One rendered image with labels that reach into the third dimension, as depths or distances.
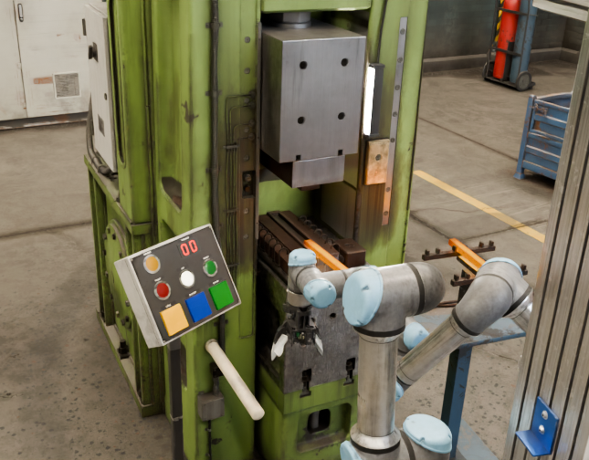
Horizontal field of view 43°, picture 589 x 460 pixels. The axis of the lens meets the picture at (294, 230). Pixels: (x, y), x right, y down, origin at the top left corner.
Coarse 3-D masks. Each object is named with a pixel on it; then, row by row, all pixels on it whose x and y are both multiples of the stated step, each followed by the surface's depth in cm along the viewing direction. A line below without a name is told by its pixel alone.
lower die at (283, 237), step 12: (264, 216) 300; (288, 216) 301; (276, 228) 290; (300, 228) 291; (288, 240) 281; (312, 240) 279; (324, 240) 282; (276, 252) 274; (336, 252) 273; (324, 264) 272
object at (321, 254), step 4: (304, 240) 277; (308, 240) 277; (308, 244) 274; (312, 244) 274; (316, 244) 274; (312, 248) 271; (316, 248) 270; (320, 248) 270; (316, 252) 269; (320, 252) 267; (324, 252) 267; (320, 256) 267; (324, 256) 264; (328, 256) 264; (332, 256) 264; (324, 260) 264; (328, 260) 261; (332, 260) 261; (336, 260) 261; (328, 264) 262; (332, 264) 259; (336, 264) 258; (340, 264) 258; (332, 268) 259; (336, 268) 257; (340, 268) 255; (344, 268) 255
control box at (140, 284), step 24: (168, 240) 230; (216, 240) 242; (120, 264) 221; (144, 264) 221; (168, 264) 227; (192, 264) 233; (216, 264) 240; (144, 288) 219; (192, 288) 231; (144, 312) 220; (216, 312) 236; (144, 336) 224; (168, 336) 222
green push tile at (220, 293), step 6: (222, 282) 239; (210, 288) 235; (216, 288) 237; (222, 288) 238; (228, 288) 240; (210, 294) 236; (216, 294) 236; (222, 294) 238; (228, 294) 240; (216, 300) 236; (222, 300) 237; (228, 300) 239; (216, 306) 236; (222, 306) 237
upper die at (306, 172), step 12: (264, 156) 270; (336, 156) 256; (276, 168) 262; (288, 168) 253; (300, 168) 251; (312, 168) 254; (324, 168) 256; (336, 168) 258; (288, 180) 255; (300, 180) 253; (312, 180) 255; (324, 180) 258; (336, 180) 260
